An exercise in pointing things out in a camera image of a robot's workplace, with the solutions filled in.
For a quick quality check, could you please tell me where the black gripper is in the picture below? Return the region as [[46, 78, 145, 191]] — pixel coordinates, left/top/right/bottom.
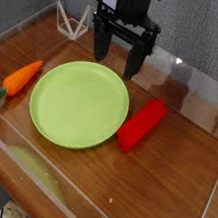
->
[[93, 0, 161, 81]]

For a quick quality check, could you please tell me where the red star-profile block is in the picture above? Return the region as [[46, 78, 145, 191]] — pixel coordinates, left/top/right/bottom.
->
[[117, 99, 168, 153]]

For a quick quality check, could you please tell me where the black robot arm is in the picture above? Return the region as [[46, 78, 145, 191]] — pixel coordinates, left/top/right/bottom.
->
[[93, 0, 161, 81]]

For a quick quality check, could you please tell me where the green round plate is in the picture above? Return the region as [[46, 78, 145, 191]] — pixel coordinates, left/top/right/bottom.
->
[[29, 61, 130, 149]]

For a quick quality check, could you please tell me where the orange toy carrot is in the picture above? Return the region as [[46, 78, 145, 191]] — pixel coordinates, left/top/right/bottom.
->
[[0, 60, 43, 100]]

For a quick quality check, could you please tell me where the clear acrylic enclosure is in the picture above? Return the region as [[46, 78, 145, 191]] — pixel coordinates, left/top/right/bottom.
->
[[0, 5, 218, 218]]

